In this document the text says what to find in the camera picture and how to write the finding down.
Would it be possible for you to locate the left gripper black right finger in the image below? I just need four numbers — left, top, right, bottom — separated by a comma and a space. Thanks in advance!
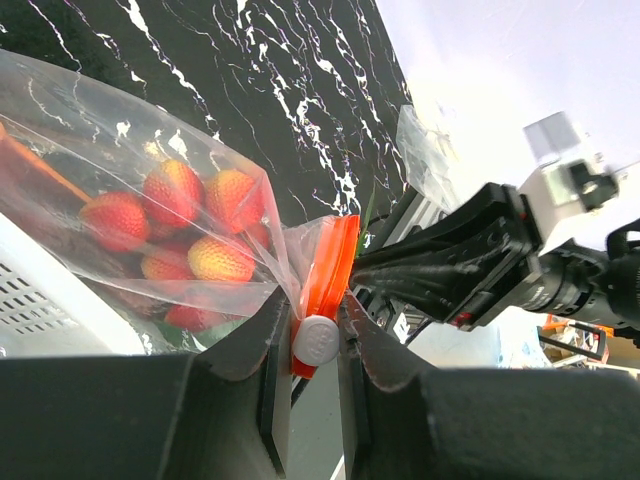
338, 294, 639, 479

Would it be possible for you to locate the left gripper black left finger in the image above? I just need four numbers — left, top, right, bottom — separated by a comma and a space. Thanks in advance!
1, 292, 291, 479

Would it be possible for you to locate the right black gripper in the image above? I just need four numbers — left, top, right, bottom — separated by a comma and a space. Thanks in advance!
350, 183, 542, 331

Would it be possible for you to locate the clear zip bag orange zipper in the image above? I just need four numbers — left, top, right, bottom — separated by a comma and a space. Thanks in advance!
1, 51, 360, 378

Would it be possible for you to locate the red strawberry bunch with leaves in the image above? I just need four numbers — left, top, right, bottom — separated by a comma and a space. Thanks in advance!
79, 159, 269, 333

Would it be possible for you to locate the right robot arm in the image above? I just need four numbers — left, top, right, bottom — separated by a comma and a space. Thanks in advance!
351, 183, 639, 341

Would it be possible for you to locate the clear bag with teal zipper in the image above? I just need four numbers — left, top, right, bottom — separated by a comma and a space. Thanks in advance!
396, 105, 473, 210

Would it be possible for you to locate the white plastic basket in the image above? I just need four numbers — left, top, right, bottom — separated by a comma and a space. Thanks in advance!
1, 216, 146, 359

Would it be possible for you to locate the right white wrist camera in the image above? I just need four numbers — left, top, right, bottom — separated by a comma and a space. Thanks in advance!
519, 111, 620, 254

